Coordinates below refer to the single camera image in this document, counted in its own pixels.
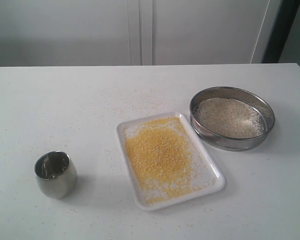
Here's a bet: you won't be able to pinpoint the round steel mesh sieve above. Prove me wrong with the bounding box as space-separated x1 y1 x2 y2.
189 86 275 152

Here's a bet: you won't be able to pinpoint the stainless steel cup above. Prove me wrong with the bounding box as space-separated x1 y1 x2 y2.
34 150 78 199

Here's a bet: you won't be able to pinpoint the yellow and white grain mixture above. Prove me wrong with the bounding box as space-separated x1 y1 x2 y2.
194 98 266 139

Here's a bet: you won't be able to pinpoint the yellow millet grains on tray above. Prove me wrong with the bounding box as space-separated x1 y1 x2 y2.
124 117 216 205

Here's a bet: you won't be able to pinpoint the white plastic tray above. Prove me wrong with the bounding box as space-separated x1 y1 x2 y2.
116 112 226 211

